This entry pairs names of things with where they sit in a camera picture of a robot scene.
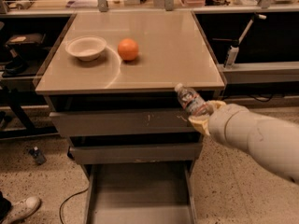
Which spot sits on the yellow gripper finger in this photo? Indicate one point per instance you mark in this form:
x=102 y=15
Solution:
x=215 y=104
x=200 y=124

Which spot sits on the clear plastic water bottle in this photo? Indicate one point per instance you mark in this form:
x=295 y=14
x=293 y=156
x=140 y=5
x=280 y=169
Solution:
x=192 y=102

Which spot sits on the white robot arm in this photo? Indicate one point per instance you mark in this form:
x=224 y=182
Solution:
x=273 y=143

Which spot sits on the bottom open grey drawer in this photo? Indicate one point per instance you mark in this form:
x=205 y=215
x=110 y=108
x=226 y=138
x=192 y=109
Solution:
x=140 y=193

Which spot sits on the grey drawer cabinet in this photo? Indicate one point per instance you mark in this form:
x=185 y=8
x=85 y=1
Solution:
x=171 y=51

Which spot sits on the middle grey drawer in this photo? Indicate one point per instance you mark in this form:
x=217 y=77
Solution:
x=136 y=153

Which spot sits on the top grey drawer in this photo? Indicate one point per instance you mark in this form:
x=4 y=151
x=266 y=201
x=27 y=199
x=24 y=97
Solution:
x=121 y=122

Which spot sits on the white rod tool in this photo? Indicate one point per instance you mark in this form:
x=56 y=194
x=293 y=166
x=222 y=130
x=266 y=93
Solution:
x=253 y=18

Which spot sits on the orange fruit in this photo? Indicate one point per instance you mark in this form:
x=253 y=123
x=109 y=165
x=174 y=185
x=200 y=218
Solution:
x=128 y=49

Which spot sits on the white bowl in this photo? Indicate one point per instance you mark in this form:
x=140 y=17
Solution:
x=86 y=48

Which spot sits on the small black floor device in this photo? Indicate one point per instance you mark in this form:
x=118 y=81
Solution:
x=37 y=155

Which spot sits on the white sneaker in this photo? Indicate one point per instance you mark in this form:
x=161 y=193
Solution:
x=13 y=212

